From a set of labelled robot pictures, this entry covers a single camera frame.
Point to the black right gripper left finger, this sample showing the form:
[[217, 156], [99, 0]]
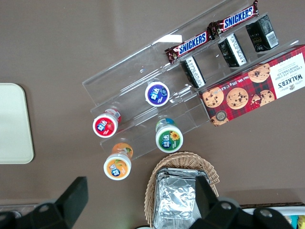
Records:
[[64, 205]]

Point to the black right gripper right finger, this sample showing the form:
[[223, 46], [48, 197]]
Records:
[[214, 214]]

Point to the light tan wicker basket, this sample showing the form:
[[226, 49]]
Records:
[[183, 161]]

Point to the white rectangular snack tray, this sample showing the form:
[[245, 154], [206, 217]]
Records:
[[286, 210]]

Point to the beige plastic serving tray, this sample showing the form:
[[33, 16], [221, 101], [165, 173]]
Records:
[[14, 124]]

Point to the stack of foil containers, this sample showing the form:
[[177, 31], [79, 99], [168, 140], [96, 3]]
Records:
[[175, 200]]

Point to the orange lid gum jar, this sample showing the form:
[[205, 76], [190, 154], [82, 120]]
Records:
[[117, 167]]

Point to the teal snack packet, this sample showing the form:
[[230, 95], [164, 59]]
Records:
[[293, 223]]

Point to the green lid gum jar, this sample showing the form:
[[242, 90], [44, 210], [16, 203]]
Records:
[[169, 139]]

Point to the yellow snack box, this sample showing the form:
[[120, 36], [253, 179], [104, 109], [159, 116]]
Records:
[[301, 224]]

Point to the red lid gum jar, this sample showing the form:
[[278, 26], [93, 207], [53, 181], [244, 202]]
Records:
[[105, 126]]

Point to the red Walkers cookie box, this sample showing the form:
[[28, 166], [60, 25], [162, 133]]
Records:
[[257, 88]]

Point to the blue lid gum jar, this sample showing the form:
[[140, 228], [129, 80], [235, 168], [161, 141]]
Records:
[[157, 93]]

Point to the clear acrylic step stand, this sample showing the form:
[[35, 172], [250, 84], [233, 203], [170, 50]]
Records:
[[133, 78], [214, 51]]

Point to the small black chocolate box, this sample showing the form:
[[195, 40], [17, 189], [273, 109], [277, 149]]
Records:
[[232, 50], [193, 71], [262, 33]]

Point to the Snickers chocolate bar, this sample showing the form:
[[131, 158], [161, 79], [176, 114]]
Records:
[[191, 44], [238, 17]]

